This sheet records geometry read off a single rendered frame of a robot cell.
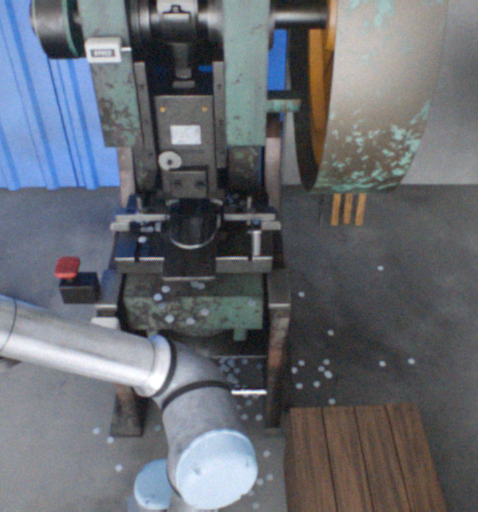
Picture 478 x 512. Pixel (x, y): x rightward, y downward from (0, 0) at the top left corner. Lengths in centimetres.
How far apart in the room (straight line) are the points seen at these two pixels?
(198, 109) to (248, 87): 15
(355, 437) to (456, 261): 131
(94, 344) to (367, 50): 63
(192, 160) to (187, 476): 87
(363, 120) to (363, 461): 97
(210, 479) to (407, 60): 73
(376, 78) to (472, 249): 193
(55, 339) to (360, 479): 106
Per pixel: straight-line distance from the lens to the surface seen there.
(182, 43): 135
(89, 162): 299
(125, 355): 84
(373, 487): 163
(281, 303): 156
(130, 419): 202
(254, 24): 126
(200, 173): 146
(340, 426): 170
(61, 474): 209
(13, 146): 308
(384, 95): 104
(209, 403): 85
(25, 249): 285
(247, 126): 136
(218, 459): 81
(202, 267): 146
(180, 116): 141
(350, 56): 100
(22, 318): 77
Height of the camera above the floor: 181
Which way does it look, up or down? 44 degrees down
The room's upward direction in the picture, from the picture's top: straight up
